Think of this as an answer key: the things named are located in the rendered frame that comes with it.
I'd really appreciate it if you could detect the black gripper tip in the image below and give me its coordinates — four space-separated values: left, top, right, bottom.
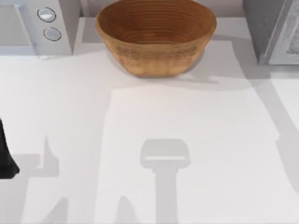
0 119 20 180

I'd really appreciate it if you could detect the pale microwave oven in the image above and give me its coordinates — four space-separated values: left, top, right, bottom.
0 0 82 56

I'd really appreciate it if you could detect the round microwave knob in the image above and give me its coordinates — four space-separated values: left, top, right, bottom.
37 7 57 23
43 26 63 42

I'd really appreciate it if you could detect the brown woven basket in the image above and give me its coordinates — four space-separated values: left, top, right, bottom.
95 0 217 78

